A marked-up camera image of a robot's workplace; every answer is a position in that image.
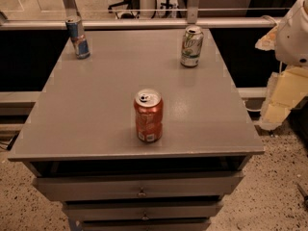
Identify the grey drawer cabinet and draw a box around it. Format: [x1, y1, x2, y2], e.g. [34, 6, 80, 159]
[9, 30, 263, 231]

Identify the blue red bull can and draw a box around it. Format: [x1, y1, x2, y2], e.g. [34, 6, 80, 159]
[65, 15, 90, 59]

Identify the middle grey drawer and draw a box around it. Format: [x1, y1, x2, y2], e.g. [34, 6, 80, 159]
[64, 200, 222, 221]

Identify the white cable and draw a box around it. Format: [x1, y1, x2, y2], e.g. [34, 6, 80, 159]
[261, 14, 283, 26]

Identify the orange coke can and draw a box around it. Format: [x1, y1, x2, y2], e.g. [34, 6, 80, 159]
[134, 89, 164, 142]

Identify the green white soda can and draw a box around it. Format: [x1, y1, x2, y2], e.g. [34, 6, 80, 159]
[181, 25, 204, 67]

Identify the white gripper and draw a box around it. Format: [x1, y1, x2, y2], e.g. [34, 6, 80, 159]
[255, 0, 308, 131]

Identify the bottom grey drawer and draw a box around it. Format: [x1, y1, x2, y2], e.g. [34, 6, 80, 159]
[82, 218, 211, 231]

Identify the top grey drawer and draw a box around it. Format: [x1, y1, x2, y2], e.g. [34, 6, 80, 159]
[33, 171, 244, 201]

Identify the metal railing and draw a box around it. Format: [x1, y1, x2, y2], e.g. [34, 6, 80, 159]
[0, 0, 281, 30]

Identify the grey drawer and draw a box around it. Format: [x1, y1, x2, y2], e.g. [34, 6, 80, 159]
[64, 200, 222, 221]
[82, 218, 211, 231]
[33, 171, 244, 201]

